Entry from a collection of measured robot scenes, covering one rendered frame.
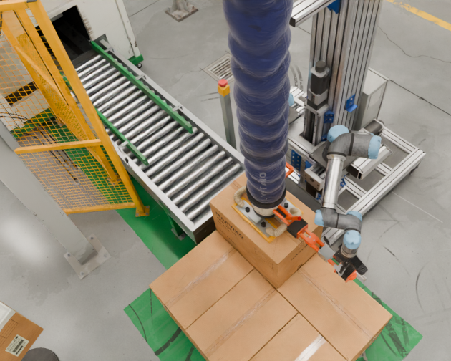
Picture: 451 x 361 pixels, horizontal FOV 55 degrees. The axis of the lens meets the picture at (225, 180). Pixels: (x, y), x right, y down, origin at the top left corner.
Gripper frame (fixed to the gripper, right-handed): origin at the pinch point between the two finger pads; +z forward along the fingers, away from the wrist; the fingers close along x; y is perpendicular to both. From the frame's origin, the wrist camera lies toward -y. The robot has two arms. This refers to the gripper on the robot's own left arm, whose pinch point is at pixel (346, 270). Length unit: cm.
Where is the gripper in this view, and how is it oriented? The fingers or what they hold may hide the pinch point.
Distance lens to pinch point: 238.4
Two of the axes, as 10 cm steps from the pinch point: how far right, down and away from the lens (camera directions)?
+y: -6.4, -5.9, 4.8
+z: 1.0, 5.6, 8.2
